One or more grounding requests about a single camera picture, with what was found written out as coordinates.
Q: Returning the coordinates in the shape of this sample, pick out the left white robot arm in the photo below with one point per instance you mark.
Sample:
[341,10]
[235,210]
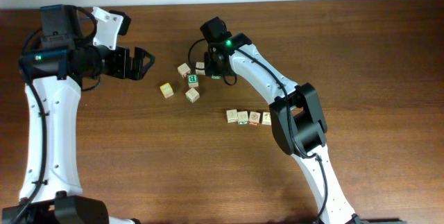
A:
[70,45]

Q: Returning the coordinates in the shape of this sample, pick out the yellow letter block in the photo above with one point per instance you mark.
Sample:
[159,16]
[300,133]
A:
[167,90]

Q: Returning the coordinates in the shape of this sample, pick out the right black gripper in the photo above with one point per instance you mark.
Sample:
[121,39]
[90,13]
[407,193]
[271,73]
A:
[209,69]

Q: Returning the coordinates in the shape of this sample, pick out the wooden K 9 block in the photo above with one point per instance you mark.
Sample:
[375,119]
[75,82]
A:
[266,118]

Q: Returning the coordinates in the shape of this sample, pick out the wooden E block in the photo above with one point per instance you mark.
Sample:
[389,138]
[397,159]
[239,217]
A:
[184,70]

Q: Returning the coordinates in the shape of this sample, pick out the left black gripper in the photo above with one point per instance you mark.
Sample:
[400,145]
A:
[126,71]

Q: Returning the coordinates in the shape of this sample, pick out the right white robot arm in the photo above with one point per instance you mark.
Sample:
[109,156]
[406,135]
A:
[297,120]

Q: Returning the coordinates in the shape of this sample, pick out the wooden red I block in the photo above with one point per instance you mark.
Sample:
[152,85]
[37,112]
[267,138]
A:
[254,118]

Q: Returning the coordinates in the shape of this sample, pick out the green B block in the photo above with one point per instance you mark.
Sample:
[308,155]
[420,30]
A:
[192,80]

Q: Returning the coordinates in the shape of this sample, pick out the wooden D block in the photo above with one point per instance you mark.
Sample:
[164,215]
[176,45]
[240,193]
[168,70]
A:
[242,117]

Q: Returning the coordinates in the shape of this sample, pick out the wooden block green edge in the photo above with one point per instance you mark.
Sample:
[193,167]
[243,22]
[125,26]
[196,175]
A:
[215,77]

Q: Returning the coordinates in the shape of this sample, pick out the wooden 8 block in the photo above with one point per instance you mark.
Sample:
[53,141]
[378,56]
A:
[200,68]

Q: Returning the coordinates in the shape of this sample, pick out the wooden dog block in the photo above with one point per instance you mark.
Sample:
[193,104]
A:
[232,116]

